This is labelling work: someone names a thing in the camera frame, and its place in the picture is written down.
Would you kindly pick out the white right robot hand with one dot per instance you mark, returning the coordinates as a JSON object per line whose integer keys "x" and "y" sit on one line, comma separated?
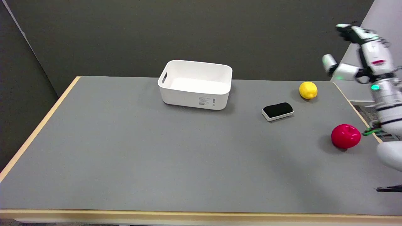
{"x": 373, "y": 56}

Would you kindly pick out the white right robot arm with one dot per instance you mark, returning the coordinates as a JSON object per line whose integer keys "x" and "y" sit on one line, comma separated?
{"x": 388, "y": 103}

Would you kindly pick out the black chalkboard eraser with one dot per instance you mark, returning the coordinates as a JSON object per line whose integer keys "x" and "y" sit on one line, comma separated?
{"x": 277, "y": 111}

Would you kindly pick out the yellow lemon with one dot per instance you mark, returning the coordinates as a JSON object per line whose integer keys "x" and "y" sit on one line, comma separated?
{"x": 308, "y": 90}

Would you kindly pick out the red apple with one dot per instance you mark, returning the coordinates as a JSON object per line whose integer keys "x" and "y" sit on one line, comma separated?
{"x": 345, "y": 136}

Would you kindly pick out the white plastic storage bin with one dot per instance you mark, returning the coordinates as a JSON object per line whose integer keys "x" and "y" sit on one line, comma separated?
{"x": 196, "y": 84}

